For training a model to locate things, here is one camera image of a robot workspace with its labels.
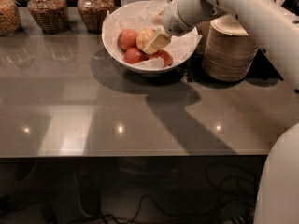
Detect white cable under table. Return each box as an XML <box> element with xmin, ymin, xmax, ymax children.
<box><xmin>73</xmin><ymin>171</ymin><xmax>94</xmax><ymax>217</ymax></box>

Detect red apple bottom middle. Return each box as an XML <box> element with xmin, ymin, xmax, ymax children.
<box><xmin>123</xmin><ymin>47</ymin><xmax>148</xmax><ymax>64</ymax></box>

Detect black cables under table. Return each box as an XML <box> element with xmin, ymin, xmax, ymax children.
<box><xmin>69</xmin><ymin>163</ymin><xmax>260</xmax><ymax>224</ymax></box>

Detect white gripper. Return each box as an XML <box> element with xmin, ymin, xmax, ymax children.
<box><xmin>143</xmin><ymin>0</ymin><xmax>188</xmax><ymax>55</ymax></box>

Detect stack paper bowls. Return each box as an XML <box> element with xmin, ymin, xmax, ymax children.
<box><xmin>196</xmin><ymin>21</ymin><xmax>210</xmax><ymax>54</ymax></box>
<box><xmin>203</xmin><ymin>15</ymin><xmax>258</xmax><ymax>82</ymax></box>

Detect white ceramic bowl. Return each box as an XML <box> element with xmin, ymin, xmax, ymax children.
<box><xmin>101</xmin><ymin>0</ymin><xmax>200</xmax><ymax>76</ymax></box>

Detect glass cereal jar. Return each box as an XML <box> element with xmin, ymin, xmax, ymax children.
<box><xmin>27</xmin><ymin>0</ymin><xmax>69</xmax><ymax>34</ymax></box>
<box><xmin>77</xmin><ymin>0</ymin><xmax>115</xmax><ymax>34</ymax></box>
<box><xmin>0</xmin><ymin>0</ymin><xmax>21</xmax><ymax>36</ymax></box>

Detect middle glass cereal jar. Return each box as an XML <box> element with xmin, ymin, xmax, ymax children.
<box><xmin>27</xmin><ymin>0</ymin><xmax>69</xmax><ymax>34</ymax></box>

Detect front stack paper bowls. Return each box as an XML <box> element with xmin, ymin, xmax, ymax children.
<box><xmin>203</xmin><ymin>15</ymin><xmax>258</xmax><ymax>82</ymax></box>

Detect rear stack paper bowls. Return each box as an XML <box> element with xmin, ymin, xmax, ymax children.
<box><xmin>196</xmin><ymin>21</ymin><xmax>210</xmax><ymax>54</ymax></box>

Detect red apple right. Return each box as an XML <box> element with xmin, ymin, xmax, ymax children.
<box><xmin>149</xmin><ymin>50</ymin><xmax>173</xmax><ymax>68</ymax></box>

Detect red apple left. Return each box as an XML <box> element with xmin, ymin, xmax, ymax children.
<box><xmin>118</xmin><ymin>29</ymin><xmax>138</xmax><ymax>51</ymax></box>

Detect yellow-red apple top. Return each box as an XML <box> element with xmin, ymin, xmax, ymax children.
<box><xmin>136</xmin><ymin>28</ymin><xmax>155</xmax><ymax>50</ymax></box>

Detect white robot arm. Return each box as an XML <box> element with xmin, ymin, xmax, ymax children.
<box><xmin>144</xmin><ymin>0</ymin><xmax>299</xmax><ymax>224</ymax></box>

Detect red apple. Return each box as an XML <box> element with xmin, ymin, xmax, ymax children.
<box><xmin>149</xmin><ymin>50</ymin><xmax>173</xmax><ymax>68</ymax></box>
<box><xmin>123</xmin><ymin>47</ymin><xmax>148</xmax><ymax>64</ymax></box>
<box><xmin>118</xmin><ymin>29</ymin><xmax>138</xmax><ymax>51</ymax></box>

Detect left glass cereal jar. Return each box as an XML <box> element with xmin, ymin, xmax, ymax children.
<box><xmin>0</xmin><ymin>0</ymin><xmax>21</xmax><ymax>36</ymax></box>

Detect right glass cereal jar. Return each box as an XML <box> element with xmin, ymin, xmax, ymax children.
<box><xmin>77</xmin><ymin>0</ymin><xmax>115</xmax><ymax>34</ymax></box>

